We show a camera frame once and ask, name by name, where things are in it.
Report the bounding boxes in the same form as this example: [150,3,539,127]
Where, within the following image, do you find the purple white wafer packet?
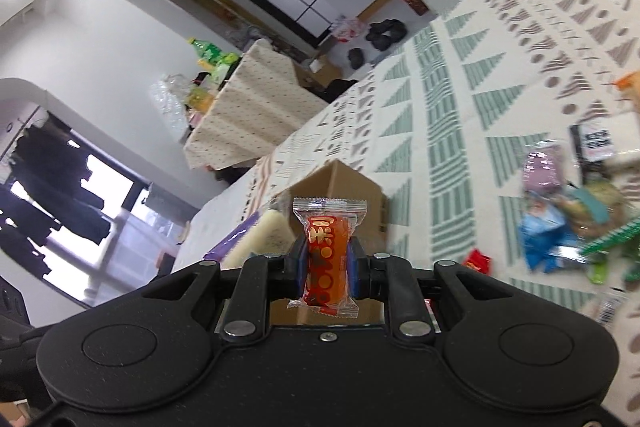
[204,209,295,270]

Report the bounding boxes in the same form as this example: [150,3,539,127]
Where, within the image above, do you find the red orange candy packet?
[288,197,368,319]

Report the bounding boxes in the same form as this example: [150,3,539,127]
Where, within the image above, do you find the red chocolate bar packet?
[463,248,492,275]

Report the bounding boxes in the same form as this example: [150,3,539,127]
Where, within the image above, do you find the blue snack packet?
[518,204,588,273]

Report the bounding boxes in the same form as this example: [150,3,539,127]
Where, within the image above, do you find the teal banded biscuit packet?
[552,180,628,239]

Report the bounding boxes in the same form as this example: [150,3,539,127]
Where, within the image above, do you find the green snack packet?
[579,217,639,285]

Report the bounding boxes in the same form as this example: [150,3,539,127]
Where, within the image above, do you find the cardboard box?
[268,158,390,327]

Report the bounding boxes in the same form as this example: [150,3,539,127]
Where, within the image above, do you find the patterned bed blanket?
[169,0,640,427]

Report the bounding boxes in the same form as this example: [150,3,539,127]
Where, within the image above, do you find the table with dotted cloth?
[183,39,326,170]

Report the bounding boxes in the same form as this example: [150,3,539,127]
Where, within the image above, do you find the purple mochi packet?
[522,141,565,196]

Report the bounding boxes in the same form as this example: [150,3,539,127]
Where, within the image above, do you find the single black slipper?
[347,48,364,70]

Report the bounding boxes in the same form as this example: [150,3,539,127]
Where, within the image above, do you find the green soda bottle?
[188,38,240,82]

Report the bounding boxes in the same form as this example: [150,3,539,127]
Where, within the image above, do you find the black shoes pile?
[366,20,408,52]

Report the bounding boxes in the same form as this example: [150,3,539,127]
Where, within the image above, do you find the red white plastic bag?
[330,15,368,43]

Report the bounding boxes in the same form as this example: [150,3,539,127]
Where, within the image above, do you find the hanging dark clothes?
[1,114,111,279]

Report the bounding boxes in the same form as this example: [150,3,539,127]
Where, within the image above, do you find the small silver candy packet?
[594,287,627,327]

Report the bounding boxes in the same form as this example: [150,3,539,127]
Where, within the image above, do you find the black white cake packet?
[570,112,640,170]

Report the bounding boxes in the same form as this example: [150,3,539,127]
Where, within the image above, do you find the orange rice cracker packet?
[614,70,640,102]

